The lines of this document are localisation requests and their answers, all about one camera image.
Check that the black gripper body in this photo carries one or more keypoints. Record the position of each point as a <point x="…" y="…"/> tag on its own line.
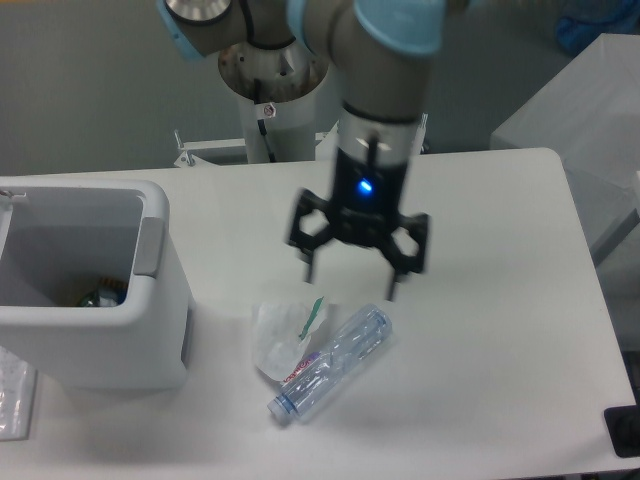
<point x="363" y="208"/>

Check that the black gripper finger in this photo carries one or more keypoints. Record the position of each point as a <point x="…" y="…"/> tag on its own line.
<point x="406" y="249"/>
<point x="309" y="228"/>

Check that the white push-lid trash can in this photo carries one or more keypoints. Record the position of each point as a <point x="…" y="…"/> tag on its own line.
<point x="59" y="237"/>

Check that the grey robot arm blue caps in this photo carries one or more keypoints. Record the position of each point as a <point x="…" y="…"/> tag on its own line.
<point x="382" y="49"/>

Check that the trash inside the can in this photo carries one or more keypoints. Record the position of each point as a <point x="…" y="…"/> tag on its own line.
<point x="109" y="292"/>

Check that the white plastic wrapper green strip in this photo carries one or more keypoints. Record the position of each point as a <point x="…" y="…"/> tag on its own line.
<point x="281" y="334"/>

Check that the clear crushed plastic bottle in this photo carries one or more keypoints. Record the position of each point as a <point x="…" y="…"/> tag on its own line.
<point x="320" y="372"/>

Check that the grey cabinet at right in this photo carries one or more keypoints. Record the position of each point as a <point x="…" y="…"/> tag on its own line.
<point x="589" y="115"/>

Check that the blue object top right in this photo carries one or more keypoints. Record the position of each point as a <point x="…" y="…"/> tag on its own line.
<point x="581" y="22"/>

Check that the black device right edge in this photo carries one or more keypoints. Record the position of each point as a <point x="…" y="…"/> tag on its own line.
<point x="623" y="427"/>

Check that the clear plastic sheet left edge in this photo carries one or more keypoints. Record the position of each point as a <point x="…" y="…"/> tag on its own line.
<point x="18" y="387"/>

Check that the white mounting bracket frame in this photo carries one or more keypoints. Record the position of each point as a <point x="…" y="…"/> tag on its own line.
<point x="234" y="151"/>

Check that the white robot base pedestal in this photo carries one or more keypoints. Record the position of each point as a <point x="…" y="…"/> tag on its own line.
<point x="276" y="93"/>

